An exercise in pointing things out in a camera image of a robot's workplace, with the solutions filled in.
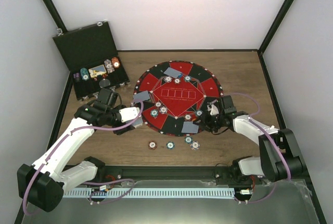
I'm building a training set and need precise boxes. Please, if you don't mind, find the blue backed playing card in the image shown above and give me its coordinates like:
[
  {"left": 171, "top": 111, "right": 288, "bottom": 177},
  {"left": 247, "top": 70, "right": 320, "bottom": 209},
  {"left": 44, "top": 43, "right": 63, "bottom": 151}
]
[
  {"left": 181, "top": 122, "right": 199, "bottom": 134},
  {"left": 163, "top": 67, "right": 181, "bottom": 78},
  {"left": 133, "top": 90, "right": 150, "bottom": 103}
]

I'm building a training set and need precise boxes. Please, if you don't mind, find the blue purple chip stack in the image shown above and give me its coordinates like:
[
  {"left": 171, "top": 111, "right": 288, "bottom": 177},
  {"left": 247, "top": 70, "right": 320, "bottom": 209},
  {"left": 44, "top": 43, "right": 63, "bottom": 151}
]
[{"left": 190, "top": 141, "right": 200, "bottom": 150}]

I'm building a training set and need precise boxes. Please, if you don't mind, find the blue backed card deck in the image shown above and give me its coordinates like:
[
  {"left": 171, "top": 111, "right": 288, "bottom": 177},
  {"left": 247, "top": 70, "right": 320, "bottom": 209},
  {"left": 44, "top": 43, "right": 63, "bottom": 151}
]
[{"left": 132, "top": 117, "right": 143, "bottom": 128}]

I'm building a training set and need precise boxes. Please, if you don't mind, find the brown chip stack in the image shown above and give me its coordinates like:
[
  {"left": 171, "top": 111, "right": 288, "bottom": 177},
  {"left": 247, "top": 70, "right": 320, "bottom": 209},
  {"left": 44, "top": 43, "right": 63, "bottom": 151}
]
[{"left": 148, "top": 141, "right": 157, "bottom": 150}]

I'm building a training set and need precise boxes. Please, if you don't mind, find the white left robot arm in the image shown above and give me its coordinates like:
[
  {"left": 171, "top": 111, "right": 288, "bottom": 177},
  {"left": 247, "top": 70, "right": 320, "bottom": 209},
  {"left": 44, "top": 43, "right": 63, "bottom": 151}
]
[{"left": 17, "top": 88, "right": 144, "bottom": 215}]

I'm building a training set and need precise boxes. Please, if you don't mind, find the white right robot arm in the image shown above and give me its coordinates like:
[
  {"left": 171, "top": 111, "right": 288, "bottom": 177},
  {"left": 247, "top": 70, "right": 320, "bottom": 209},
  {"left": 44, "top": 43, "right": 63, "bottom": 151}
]
[{"left": 194, "top": 95, "right": 307, "bottom": 184}]

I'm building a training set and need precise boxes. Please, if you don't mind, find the clear acrylic dealer button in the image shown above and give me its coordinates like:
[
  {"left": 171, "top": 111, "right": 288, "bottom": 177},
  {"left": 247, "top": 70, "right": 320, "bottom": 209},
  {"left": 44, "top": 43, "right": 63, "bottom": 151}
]
[{"left": 99, "top": 78, "right": 110, "bottom": 88}]

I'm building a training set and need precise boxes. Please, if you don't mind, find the round red black poker mat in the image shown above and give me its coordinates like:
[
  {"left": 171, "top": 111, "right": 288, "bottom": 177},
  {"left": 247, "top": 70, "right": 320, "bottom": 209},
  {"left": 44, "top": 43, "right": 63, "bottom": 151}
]
[{"left": 133, "top": 61, "right": 223, "bottom": 137}]

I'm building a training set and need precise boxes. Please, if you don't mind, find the boxed playing card deck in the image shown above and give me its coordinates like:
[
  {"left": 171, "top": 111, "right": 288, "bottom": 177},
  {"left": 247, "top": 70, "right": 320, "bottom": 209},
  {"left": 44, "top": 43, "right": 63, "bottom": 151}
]
[{"left": 88, "top": 64, "right": 107, "bottom": 78}]

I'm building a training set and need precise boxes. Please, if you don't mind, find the green blue 50 chip stack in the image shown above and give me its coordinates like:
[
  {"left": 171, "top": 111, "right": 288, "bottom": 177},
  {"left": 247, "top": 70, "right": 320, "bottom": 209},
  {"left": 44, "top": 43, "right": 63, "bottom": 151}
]
[{"left": 80, "top": 68, "right": 89, "bottom": 81}]

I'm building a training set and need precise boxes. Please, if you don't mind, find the red chip stack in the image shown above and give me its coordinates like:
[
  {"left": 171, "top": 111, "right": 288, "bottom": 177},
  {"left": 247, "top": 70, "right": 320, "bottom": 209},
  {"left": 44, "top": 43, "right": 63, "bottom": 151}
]
[{"left": 111, "top": 57, "right": 121, "bottom": 69}]

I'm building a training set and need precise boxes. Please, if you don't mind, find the black poker case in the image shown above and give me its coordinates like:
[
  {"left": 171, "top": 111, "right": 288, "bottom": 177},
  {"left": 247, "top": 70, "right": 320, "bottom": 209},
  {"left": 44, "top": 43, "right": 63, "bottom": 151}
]
[{"left": 53, "top": 21, "right": 130, "bottom": 100}]

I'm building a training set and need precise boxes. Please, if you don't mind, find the light blue slotted strip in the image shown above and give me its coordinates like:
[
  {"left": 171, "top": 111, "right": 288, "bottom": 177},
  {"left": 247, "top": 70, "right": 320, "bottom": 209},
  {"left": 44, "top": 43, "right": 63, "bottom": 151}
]
[{"left": 63, "top": 188, "right": 235, "bottom": 199}]

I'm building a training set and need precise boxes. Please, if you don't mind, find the black mounting rail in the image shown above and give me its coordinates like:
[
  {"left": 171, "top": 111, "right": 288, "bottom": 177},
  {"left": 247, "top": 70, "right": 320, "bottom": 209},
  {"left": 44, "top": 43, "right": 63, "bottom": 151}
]
[{"left": 79, "top": 165, "right": 250, "bottom": 186}]

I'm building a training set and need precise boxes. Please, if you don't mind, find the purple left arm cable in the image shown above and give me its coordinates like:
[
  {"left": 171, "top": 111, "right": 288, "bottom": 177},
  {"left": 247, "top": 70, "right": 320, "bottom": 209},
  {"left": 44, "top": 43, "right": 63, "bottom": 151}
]
[{"left": 22, "top": 99, "right": 145, "bottom": 216}]

